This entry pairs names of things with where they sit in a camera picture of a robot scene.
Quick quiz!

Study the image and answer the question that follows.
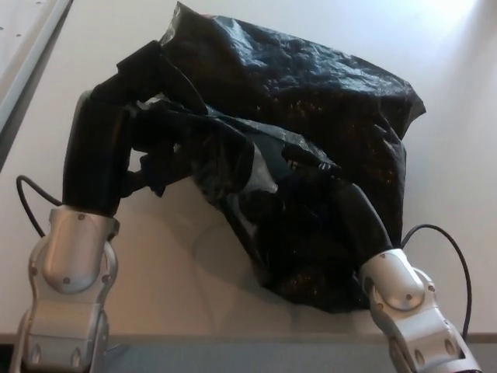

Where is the black plastic shopping bag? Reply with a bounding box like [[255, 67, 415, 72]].
[[131, 1, 427, 312]]

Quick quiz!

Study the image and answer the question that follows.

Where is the white neighbouring table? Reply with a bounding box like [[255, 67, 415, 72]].
[[0, 0, 75, 118]]

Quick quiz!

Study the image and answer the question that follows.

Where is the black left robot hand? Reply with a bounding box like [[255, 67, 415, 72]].
[[61, 42, 203, 219]]

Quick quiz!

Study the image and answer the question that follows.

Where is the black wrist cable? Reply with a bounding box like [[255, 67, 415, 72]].
[[16, 175, 65, 239], [398, 224, 473, 340]]

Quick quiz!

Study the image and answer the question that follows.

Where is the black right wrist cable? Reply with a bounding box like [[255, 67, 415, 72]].
[[398, 224, 473, 340]]

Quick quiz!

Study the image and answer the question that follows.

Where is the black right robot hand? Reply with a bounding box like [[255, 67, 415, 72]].
[[336, 189, 394, 264]]

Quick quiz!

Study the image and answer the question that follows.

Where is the white sheet with black dots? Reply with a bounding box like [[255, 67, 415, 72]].
[[0, 0, 59, 78]]

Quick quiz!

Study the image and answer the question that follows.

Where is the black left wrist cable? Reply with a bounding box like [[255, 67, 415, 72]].
[[16, 175, 65, 239]]

